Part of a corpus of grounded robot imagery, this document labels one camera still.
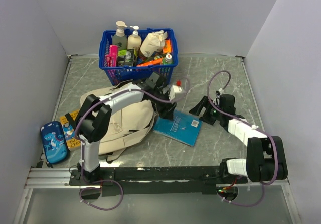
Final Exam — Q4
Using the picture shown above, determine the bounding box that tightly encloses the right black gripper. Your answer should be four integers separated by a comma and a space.
189, 96, 224, 126

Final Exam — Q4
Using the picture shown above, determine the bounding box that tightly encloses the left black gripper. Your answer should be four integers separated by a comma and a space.
151, 90, 177, 122

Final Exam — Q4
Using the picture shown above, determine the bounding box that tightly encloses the blue paperback book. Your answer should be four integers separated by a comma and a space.
153, 110, 202, 147

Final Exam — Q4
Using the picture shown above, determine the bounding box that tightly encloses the beige canvas backpack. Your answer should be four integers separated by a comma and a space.
75, 83, 155, 168

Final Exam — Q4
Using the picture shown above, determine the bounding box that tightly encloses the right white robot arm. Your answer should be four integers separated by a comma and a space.
189, 94, 288, 183

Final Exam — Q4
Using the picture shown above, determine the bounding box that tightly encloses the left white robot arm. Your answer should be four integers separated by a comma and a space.
75, 73, 183, 185

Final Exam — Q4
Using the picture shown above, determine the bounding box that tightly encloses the orange long packet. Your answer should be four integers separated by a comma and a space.
137, 58, 163, 67

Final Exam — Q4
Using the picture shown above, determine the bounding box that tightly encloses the small green red-capped bottle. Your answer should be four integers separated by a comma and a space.
162, 54, 173, 65

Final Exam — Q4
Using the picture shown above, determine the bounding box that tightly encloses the orange snack packet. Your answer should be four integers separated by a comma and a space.
163, 39, 172, 54

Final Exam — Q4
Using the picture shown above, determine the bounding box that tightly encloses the green black box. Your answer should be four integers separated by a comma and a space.
117, 48, 138, 67

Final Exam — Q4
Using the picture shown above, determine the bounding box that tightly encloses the blue plastic shopping basket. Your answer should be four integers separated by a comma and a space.
99, 28, 178, 85

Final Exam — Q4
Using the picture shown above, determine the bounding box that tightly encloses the pink box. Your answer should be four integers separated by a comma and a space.
105, 45, 118, 67

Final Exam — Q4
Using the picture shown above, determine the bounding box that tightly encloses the cream pump lotion bottle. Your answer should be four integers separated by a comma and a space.
127, 25, 142, 52

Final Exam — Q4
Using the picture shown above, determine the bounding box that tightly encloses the green pump bottle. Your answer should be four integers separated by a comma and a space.
112, 21, 127, 51

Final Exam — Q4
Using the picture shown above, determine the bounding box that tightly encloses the yellow treehouse children's book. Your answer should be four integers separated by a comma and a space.
60, 116, 81, 151

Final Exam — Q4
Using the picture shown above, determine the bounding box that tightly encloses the blue dinosaur pencil case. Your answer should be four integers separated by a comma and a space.
40, 121, 69, 164

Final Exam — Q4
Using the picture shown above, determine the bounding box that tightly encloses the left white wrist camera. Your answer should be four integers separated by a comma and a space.
169, 80, 185, 102

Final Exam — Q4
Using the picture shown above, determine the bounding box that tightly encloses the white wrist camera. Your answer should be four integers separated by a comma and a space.
215, 88, 224, 105
169, 80, 185, 102

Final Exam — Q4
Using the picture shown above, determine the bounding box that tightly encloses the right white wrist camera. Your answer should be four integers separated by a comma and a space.
215, 88, 224, 105

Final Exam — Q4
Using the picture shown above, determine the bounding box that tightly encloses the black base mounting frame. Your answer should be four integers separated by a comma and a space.
69, 166, 247, 196

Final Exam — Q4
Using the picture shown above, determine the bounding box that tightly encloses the beige drawstring cloth pouch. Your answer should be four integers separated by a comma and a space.
140, 30, 168, 58

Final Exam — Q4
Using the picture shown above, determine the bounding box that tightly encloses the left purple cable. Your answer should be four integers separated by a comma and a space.
74, 77, 191, 174

